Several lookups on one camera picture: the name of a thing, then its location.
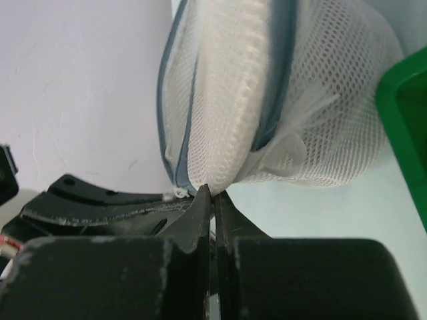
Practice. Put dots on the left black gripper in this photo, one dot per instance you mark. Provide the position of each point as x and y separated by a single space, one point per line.
71 206

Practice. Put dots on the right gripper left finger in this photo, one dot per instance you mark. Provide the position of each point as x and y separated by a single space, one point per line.
161 275

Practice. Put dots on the green plastic basket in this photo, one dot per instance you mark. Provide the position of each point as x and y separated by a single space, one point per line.
401 103

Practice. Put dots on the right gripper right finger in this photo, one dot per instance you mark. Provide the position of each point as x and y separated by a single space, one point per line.
260 277

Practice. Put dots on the white mesh laundry bag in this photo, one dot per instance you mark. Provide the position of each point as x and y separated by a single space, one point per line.
255 91

